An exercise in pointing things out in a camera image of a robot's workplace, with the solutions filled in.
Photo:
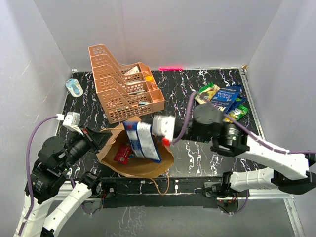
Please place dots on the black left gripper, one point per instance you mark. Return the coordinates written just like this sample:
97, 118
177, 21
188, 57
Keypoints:
97, 139

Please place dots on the red snack packet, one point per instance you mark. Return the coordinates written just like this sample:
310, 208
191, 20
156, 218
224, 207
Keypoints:
123, 154

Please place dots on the green cassava chips bag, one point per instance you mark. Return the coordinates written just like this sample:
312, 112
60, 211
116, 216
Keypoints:
206, 93

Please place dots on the dark blue chips bag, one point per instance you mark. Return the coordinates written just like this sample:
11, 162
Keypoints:
225, 96
238, 101

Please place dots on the brown paper bag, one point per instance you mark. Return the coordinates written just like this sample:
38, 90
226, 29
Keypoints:
135, 167

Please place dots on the yellow green fruit snack bag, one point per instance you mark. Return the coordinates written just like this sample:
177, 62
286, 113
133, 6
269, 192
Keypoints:
236, 112

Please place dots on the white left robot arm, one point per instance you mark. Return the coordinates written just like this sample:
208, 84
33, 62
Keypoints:
44, 181

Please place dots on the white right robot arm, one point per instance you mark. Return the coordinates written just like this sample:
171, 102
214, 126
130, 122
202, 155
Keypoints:
283, 169

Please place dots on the peach plastic file organizer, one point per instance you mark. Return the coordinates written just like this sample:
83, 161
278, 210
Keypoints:
123, 97

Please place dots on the blue white correction tape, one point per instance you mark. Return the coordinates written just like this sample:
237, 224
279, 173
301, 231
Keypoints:
74, 87

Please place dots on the pink tape strip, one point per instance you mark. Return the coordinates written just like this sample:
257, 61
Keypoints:
171, 68

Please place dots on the yellow object in organizer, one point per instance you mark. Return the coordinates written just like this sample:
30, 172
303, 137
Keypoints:
149, 78

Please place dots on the white card in organizer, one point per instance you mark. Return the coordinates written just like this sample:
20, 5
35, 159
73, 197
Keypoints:
133, 70

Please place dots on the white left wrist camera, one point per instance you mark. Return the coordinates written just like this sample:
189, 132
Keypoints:
70, 121

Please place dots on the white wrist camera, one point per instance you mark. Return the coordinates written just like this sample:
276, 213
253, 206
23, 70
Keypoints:
163, 126
70, 121

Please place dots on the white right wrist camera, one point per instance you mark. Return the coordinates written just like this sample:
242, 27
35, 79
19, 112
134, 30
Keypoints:
163, 126

